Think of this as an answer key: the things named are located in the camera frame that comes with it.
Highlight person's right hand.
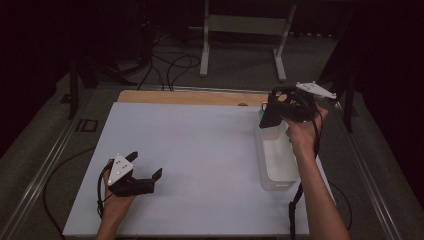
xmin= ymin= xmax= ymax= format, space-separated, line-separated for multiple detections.
xmin=284 ymin=104 xmax=330 ymax=158

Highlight black stand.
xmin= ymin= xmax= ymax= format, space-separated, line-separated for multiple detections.
xmin=67 ymin=53 xmax=138 ymax=120
xmin=316 ymin=33 xmax=360 ymax=134

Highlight left hand-held gripper cable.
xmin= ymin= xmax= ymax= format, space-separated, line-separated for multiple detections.
xmin=42 ymin=146 xmax=115 ymax=238

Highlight right hand-held gripper cable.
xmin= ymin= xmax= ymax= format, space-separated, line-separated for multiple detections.
xmin=288 ymin=109 xmax=353 ymax=240

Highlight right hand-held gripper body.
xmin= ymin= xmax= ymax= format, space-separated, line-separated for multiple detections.
xmin=283 ymin=81 xmax=338 ymax=124

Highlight metal frame rail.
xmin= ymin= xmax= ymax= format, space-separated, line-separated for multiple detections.
xmin=96 ymin=84 xmax=328 ymax=100
xmin=0 ymin=88 xmax=98 ymax=240
xmin=332 ymin=99 xmax=405 ymax=240

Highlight white table cover sheet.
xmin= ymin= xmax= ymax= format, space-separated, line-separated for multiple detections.
xmin=62 ymin=101 xmax=347 ymax=238

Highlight hand-held gripper cable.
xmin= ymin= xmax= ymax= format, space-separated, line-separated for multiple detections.
xmin=288 ymin=109 xmax=353 ymax=240
xmin=42 ymin=146 xmax=115 ymax=238

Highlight black floor cables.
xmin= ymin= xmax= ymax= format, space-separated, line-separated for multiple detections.
xmin=136 ymin=33 xmax=202 ymax=92

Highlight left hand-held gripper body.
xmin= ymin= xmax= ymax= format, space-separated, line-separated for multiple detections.
xmin=106 ymin=153 xmax=156 ymax=198

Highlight white metal stand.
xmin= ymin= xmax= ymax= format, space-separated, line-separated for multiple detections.
xmin=188 ymin=0 xmax=298 ymax=83

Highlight white plastic bin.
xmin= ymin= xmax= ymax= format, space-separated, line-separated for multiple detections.
xmin=254 ymin=111 xmax=301 ymax=192

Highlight person's left hand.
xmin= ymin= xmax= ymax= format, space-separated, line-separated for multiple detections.
xmin=101 ymin=159 xmax=136 ymax=225

